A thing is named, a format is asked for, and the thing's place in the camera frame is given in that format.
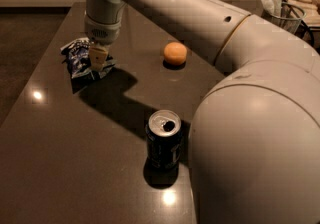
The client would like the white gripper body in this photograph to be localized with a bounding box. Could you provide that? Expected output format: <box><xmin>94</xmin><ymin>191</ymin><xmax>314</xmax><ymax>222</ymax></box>
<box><xmin>84</xmin><ymin>15</ymin><xmax>121</xmax><ymax>45</ymax></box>

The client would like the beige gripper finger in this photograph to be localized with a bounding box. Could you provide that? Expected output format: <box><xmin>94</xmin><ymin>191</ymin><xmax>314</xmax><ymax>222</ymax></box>
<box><xmin>88</xmin><ymin>44</ymin><xmax>108</xmax><ymax>72</ymax></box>

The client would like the blue chip bag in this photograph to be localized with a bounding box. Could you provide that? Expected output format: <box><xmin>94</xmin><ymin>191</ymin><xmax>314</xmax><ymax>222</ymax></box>
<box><xmin>61</xmin><ymin>37</ymin><xmax>116</xmax><ymax>80</ymax></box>

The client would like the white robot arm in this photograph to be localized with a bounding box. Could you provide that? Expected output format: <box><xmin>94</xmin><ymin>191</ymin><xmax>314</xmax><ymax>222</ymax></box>
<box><xmin>86</xmin><ymin>0</ymin><xmax>320</xmax><ymax>224</ymax></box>

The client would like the orange fruit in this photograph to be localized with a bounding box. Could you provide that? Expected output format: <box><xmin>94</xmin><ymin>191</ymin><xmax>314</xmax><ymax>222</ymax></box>
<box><xmin>163</xmin><ymin>42</ymin><xmax>187</xmax><ymax>66</ymax></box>

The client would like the dark soda can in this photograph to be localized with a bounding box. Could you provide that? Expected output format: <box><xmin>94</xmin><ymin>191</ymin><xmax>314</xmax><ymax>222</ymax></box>
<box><xmin>145</xmin><ymin>110</ymin><xmax>182</xmax><ymax>169</ymax></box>

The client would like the white crumpled napkin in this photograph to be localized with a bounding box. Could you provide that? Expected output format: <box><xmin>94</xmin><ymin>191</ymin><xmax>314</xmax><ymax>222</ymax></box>
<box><xmin>261</xmin><ymin>0</ymin><xmax>282</xmax><ymax>16</ymax></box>

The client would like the metal mesh basket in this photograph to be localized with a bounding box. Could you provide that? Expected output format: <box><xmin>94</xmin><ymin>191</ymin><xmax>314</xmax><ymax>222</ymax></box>
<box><xmin>262</xmin><ymin>2</ymin><xmax>306</xmax><ymax>34</ymax></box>

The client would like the wooden tray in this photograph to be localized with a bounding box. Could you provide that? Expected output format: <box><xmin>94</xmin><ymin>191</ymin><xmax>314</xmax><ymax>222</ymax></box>
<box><xmin>285</xmin><ymin>0</ymin><xmax>320</xmax><ymax>27</ymax></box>

